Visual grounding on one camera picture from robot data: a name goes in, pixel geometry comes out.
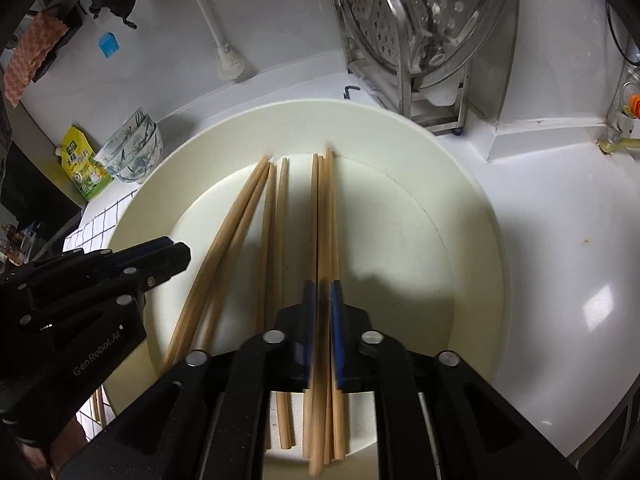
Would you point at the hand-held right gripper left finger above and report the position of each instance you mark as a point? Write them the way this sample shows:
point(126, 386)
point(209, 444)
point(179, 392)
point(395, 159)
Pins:
point(310, 320)

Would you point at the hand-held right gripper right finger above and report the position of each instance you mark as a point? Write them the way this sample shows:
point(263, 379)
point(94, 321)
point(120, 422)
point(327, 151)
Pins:
point(337, 330)

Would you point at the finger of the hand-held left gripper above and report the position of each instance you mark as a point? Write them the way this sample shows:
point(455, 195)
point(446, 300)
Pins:
point(160, 265)
point(100, 255)

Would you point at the bundle of bamboo chopsticks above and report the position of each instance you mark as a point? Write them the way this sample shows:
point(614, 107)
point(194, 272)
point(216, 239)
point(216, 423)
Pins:
point(97, 405)

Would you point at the white plastic basin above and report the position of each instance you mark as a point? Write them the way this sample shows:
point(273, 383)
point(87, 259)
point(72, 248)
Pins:
point(400, 260)

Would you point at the person's left hand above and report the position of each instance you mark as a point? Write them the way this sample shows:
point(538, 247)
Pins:
point(65, 444)

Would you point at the white blue-checked cloth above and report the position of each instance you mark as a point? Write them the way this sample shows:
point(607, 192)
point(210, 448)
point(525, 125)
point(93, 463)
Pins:
point(100, 220)

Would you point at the yellow-green seasoning pouch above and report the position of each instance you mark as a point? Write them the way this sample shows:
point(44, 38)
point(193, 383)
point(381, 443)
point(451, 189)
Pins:
point(82, 170)

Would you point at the dark appliance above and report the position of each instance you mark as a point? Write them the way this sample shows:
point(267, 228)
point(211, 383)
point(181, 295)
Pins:
point(30, 185)

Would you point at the blue plastic scraper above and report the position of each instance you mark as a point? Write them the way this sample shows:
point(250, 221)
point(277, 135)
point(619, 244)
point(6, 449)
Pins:
point(109, 44)

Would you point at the orange-white checked dishcloth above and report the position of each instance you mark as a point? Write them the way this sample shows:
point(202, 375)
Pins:
point(30, 55)

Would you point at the white dish brush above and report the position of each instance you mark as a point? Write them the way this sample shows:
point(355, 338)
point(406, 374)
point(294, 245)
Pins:
point(231, 64)

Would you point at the small black hook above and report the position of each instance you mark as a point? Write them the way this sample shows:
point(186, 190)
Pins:
point(350, 91)

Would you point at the small perforated steel plate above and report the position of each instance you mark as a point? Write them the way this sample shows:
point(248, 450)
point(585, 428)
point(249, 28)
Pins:
point(380, 25)

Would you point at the yellow pipe fitting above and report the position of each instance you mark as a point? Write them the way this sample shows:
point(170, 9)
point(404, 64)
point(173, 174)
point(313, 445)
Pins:
point(617, 146)

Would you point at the large perforated steel steamer plate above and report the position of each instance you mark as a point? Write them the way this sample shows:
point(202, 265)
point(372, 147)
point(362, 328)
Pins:
point(450, 5)

